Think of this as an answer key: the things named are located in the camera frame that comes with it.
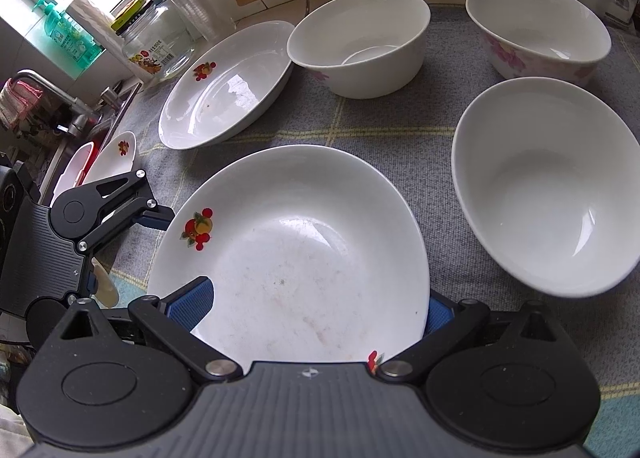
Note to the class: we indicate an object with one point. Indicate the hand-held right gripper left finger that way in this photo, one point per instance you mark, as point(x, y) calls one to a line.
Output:
point(192, 300)

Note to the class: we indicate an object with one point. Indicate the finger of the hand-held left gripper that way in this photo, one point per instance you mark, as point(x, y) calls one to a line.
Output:
point(157, 218)

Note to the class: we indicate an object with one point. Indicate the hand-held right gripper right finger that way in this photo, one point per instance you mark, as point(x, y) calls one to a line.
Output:
point(439, 313)

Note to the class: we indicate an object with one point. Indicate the white plate with fruit print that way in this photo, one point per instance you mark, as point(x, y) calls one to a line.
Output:
point(225, 88)
point(300, 263)
point(112, 158)

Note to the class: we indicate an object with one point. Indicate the white bowl with pink flowers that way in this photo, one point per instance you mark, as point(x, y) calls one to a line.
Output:
point(535, 23)
point(360, 28)

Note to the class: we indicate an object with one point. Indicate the light blue mat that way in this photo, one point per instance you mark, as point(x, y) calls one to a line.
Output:
point(127, 280)

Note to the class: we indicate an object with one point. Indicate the cream white curved piece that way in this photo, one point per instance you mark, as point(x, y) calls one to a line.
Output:
point(106, 285)

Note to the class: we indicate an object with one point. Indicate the red basin in sink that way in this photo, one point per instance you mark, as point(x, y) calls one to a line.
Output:
point(70, 173)

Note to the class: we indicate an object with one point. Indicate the stainless steel sink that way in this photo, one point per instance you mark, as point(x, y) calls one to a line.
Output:
point(52, 165)

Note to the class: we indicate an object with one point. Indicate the metal sink soap dispenser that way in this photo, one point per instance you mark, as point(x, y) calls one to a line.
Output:
point(111, 97)

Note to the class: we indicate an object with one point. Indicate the pink dish cloth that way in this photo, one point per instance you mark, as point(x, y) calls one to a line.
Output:
point(17, 98)

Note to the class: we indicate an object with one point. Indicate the metal faucet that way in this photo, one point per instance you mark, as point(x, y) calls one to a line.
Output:
point(50, 85)

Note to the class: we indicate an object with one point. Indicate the glass jar with green lid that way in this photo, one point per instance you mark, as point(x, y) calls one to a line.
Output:
point(160, 38)

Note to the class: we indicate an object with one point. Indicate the grey checked mat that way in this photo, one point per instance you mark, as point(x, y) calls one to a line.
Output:
point(380, 138)

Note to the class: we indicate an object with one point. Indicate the green dish soap bottle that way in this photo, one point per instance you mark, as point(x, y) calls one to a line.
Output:
point(65, 38)

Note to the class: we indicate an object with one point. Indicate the paper towel roll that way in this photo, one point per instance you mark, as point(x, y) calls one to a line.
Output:
point(85, 13)

